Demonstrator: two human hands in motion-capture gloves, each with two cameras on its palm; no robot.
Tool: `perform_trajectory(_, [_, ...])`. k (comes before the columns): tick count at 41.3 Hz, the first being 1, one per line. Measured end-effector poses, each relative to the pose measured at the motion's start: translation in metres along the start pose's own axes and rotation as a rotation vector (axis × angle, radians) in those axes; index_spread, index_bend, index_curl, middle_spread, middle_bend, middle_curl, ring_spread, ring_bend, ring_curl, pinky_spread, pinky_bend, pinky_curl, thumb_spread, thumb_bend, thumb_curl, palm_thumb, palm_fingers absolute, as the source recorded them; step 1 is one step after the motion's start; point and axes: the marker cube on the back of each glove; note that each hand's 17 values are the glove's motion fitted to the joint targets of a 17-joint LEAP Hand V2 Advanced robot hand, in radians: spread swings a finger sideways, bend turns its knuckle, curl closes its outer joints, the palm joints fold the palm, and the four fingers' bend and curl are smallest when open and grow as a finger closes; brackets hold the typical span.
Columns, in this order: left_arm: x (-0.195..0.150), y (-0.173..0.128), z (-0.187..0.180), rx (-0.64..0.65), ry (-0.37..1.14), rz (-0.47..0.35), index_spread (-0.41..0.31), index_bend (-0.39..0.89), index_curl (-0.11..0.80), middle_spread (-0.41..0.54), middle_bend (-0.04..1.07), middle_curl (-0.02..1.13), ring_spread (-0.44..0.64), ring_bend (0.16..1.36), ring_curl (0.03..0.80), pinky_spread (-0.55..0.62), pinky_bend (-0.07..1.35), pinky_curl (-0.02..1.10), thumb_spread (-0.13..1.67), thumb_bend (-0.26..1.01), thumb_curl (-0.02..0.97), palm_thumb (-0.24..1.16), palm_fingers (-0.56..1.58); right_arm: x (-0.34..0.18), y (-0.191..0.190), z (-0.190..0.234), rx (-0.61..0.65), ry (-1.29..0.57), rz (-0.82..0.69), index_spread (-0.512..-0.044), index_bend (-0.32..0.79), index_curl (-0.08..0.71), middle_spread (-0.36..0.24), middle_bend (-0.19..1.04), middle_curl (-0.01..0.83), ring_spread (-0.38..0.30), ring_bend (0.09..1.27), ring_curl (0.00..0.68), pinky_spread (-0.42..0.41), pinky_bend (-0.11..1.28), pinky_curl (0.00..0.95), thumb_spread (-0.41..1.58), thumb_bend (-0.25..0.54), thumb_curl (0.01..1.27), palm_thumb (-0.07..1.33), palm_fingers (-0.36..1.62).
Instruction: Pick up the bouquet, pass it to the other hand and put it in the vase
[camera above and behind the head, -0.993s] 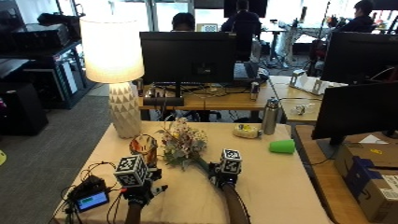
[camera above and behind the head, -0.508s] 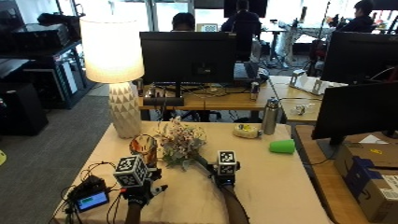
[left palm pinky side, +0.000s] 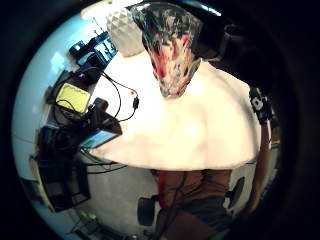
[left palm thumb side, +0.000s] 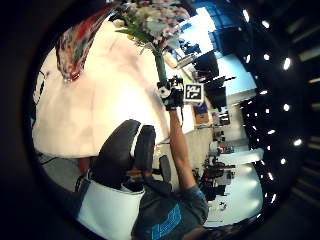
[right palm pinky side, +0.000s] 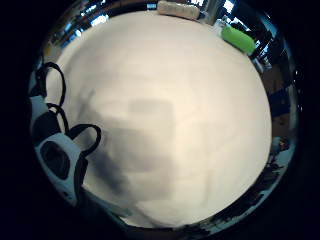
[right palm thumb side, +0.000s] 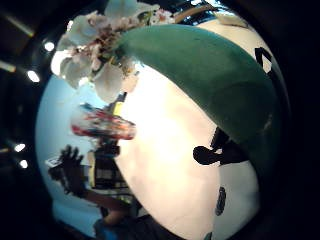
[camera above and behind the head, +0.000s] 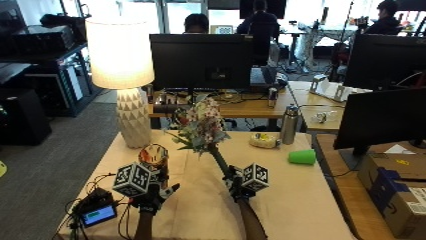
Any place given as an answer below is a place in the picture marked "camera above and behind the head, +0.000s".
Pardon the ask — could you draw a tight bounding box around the white marker cube glove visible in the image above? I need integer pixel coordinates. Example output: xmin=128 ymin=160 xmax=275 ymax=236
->
xmin=239 ymin=162 xmax=270 ymax=193
xmin=112 ymin=162 xmax=153 ymax=198

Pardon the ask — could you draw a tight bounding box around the stainless steel water bottle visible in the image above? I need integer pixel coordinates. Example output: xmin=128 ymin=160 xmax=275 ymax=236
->
xmin=279 ymin=104 xmax=302 ymax=146

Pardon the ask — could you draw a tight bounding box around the wooden desk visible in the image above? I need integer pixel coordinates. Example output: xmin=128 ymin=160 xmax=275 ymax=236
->
xmin=148 ymin=80 xmax=347 ymax=133

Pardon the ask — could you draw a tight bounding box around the orange patterned glass vase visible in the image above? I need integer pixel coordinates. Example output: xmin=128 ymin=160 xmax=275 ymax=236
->
xmin=137 ymin=143 xmax=170 ymax=183

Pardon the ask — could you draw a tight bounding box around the wooden side table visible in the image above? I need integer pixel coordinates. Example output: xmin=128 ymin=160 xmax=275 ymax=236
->
xmin=314 ymin=133 xmax=426 ymax=240

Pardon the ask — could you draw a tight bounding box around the black device with lit screen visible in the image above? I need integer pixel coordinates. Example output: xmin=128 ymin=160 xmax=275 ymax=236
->
xmin=70 ymin=187 xmax=118 ymax=229

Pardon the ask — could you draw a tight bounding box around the white metal stand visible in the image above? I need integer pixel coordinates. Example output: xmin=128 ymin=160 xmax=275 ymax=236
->
xmin=309 ymin=74 xmax=373 ymax=103

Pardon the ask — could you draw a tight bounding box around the brown cardboard box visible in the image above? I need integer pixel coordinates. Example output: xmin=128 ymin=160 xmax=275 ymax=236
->
xmin=357 ymin=152 xmax=426 ymax=240

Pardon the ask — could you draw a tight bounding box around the black shelf unit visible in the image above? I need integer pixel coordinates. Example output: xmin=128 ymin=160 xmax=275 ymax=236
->
xmin=0 ymin=13 xmax=94 ymax=118

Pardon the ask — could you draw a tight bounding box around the silver drink can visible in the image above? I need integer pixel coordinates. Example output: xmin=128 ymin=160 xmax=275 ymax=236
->
xmin=266 ymin=87 xmax=279 ymax=108

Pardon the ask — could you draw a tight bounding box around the person's left hand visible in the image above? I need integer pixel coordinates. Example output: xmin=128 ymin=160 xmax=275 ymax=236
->
xmin=128 ymin=168 xmax=182 ymax=215

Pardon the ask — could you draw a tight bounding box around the white table lamp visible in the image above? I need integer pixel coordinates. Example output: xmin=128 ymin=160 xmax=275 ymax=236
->
xmin=84 ymin=15 xmax=156 ymax=149

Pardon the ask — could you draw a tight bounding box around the pale yellow tape roll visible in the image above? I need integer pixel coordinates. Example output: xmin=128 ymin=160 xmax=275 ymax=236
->
xmin=247 ymin=132 xmax=282 ymax=149

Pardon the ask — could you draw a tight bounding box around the white marker cube right glove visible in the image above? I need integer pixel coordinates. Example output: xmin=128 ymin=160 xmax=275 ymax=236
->
xmin=239 ymin=162 xmax=270 ymax=193

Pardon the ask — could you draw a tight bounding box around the beige tablecloth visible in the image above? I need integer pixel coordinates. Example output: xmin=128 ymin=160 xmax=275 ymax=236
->
xmin=57 ymin=129 xmax=357 ymax=240

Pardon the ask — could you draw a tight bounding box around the artificial flower bouquet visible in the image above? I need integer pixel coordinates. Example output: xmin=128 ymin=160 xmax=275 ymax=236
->
xmin=164 ymin=97 xmax=233 ymax=174

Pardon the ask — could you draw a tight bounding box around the clear plastic wrapper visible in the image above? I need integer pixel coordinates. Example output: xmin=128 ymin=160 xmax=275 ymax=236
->
xmin=310 ymin=110 xmax=338 ymax=124

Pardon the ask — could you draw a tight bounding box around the green plastic cup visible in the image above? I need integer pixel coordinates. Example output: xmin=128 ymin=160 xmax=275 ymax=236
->
xmin=287 ymin=148 xmax=318 ymax=166

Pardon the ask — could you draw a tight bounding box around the person's right hand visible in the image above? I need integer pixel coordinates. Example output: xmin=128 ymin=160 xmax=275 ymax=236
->
xmin=222 ymin=165 xmax=259 ymax=203

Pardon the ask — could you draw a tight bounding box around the black cable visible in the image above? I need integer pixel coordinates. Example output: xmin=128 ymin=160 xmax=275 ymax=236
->
xmin=84 ymin=172 xmax=117 ymax=195

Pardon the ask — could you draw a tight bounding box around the black cabinet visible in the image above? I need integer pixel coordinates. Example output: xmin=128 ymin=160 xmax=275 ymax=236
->
xmin=0 ymin=88 xmax=53 ymax=146

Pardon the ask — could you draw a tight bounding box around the white marker cube left glove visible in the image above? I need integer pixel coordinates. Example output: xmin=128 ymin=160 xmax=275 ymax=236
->
xmin=112 ymin=162 xmax=153 ymax=198

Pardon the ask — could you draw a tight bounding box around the black computer monitor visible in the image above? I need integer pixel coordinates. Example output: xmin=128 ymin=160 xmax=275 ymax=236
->
xmin=333 ymin=87 xmax=426 ymax=172
xmin=342 ymin=33 xmax=426 ymax=92
xmin=149 ymin=33 xmax=254 ymax=92

